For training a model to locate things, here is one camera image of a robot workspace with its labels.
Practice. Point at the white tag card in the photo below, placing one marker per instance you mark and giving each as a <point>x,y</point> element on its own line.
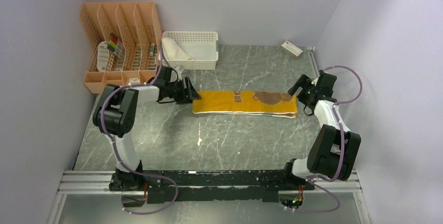
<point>102,56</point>

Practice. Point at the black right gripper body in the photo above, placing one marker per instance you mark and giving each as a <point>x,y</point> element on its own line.
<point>304,96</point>

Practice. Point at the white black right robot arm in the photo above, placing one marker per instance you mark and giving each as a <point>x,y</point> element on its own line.
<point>333,153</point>

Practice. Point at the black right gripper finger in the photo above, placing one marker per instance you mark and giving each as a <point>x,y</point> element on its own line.
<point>292,91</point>
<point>305,82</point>

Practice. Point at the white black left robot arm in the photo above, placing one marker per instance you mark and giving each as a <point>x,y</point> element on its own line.
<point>115,117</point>

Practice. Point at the orange plastic file organizer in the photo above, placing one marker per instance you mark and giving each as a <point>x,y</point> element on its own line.
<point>136,25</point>

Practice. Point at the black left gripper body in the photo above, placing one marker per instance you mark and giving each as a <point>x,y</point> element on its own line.
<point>177,91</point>

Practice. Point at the white towel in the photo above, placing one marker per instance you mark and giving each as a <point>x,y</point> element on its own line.
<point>173,52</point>

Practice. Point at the rainbow colour swatch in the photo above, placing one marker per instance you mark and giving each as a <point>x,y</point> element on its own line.
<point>112,43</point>

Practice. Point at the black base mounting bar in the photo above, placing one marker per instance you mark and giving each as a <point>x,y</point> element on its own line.
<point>226,185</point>

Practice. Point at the aluminium front rail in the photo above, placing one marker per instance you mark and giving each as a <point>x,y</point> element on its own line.
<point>97,182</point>

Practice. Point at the small white label tag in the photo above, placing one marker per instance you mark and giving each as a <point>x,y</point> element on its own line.
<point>134,80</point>

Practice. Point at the white plastic basket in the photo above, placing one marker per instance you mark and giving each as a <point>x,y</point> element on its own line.
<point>200,45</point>

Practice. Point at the small white red box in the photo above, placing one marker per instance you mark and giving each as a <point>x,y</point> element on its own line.
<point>290,49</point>

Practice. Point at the brown and yellow towel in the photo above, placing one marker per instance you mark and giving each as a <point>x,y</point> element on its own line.
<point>274,104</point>

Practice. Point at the aluminium side rail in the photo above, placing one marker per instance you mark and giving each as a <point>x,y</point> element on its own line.
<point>310,52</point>

